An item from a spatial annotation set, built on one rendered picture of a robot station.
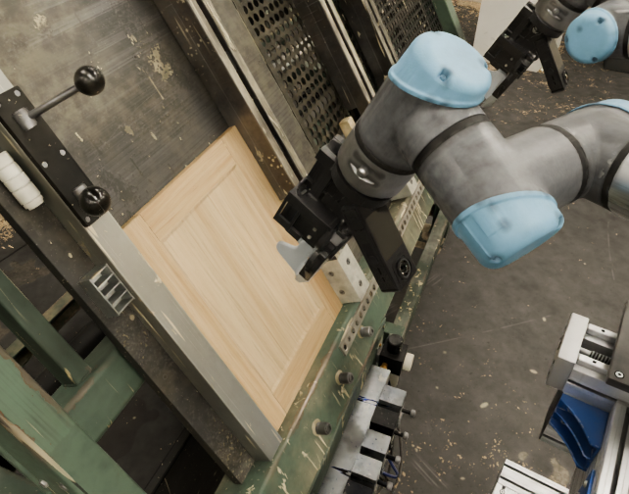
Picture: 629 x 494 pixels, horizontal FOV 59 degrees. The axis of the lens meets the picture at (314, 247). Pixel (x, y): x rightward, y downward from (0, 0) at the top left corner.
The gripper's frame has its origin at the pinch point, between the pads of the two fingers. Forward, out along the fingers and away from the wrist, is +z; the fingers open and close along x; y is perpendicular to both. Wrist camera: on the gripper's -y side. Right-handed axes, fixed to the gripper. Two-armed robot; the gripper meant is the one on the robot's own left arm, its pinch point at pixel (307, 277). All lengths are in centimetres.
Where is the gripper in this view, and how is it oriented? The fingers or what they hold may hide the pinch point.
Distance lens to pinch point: 71.8
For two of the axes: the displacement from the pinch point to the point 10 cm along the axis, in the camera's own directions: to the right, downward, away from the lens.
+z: -4.0, 5.1, 7.6
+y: -7.4, -6.7, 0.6
